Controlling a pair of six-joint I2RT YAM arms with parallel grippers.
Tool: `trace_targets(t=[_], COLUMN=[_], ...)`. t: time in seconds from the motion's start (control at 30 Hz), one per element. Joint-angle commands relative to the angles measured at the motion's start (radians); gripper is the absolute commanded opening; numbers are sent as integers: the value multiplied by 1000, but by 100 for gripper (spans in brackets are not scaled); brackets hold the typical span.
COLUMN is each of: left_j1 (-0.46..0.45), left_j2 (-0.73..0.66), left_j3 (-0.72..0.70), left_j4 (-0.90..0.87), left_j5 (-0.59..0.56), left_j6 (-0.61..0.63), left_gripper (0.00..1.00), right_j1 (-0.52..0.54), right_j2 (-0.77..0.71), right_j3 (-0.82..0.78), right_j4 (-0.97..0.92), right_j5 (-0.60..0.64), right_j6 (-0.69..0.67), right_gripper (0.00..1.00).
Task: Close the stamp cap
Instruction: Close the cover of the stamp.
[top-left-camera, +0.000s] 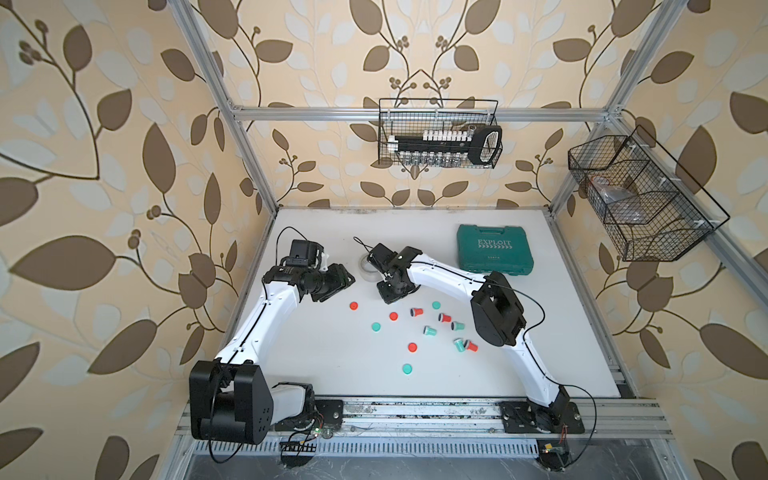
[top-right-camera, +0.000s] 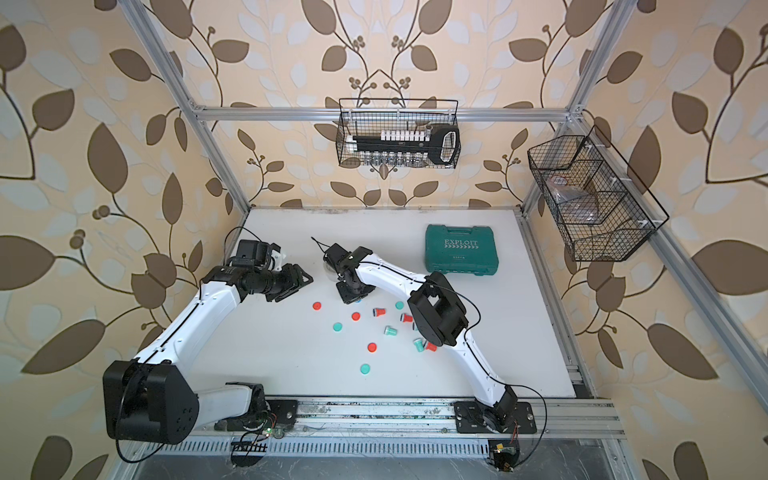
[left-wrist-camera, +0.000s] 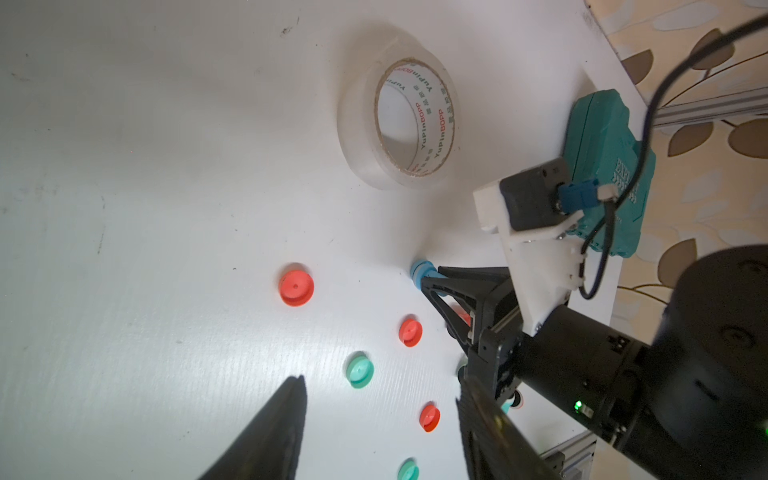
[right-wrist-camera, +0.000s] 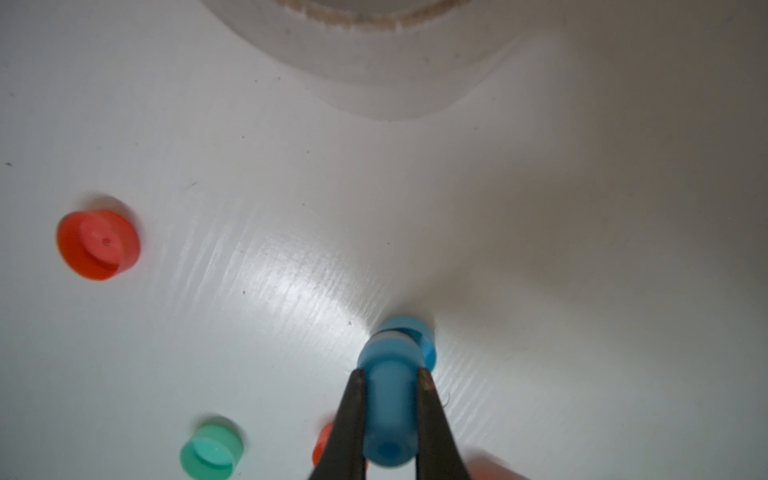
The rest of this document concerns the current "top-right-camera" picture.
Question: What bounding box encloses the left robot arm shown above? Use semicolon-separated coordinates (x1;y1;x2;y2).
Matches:
103;264;313;445

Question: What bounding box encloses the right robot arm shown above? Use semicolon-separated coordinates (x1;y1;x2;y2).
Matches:
320;243;518;433

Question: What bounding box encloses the clear tape roll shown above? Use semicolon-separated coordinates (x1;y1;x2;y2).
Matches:
323;264;339;282

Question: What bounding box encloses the green tool case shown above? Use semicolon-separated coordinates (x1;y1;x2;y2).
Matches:
424;224;499;276

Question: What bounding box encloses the black white tool in basket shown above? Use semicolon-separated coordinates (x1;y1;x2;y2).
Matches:
336;124;462;168

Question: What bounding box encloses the plastic bag in basket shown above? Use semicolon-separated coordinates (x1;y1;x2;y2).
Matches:
547;176;599;224

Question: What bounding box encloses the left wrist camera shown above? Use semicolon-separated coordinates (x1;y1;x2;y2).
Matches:
230;240;286;271

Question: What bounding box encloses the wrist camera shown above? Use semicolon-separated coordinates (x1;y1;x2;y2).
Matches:
323;243;359;275
230;240;286;271

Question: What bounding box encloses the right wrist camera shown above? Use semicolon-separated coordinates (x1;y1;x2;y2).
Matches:
323;243;359;275

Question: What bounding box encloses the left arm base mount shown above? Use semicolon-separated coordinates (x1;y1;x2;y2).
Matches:
214;382;298;432

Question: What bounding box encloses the back wire basket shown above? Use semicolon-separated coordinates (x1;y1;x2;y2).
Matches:
335;97;462;169

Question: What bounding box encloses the wire basket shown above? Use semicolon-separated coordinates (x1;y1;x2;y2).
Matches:
335;97;462;169
527;126;669;262

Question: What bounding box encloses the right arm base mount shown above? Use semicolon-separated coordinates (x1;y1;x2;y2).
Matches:
453;386;538;435

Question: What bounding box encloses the right wire basket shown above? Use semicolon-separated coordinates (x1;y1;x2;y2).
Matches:
527;126;669;262

